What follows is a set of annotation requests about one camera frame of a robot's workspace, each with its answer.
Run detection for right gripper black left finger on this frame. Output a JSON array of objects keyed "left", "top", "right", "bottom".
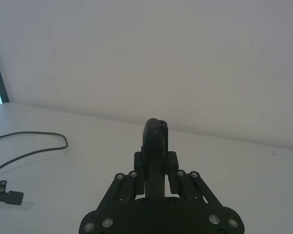
[{"left": 95, "top": 118, "right": 160, "bottom": 212}]

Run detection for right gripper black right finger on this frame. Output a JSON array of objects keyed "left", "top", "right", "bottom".
[{"left": 158, "top": 119, "right": 222, "bottom": 208}]

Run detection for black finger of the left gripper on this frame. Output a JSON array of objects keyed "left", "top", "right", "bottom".
[{"left": 0, "top": 179, "right": 24, "bottom": 206}]

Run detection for white table cloth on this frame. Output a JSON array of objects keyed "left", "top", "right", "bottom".
[{"left": 0, "top": 101, "right": 293, "bottom": 234}]

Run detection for thin black cable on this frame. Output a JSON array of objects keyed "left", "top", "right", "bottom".
[{"left": 0, "top": 131, "right": 69, "bottom": 176}]

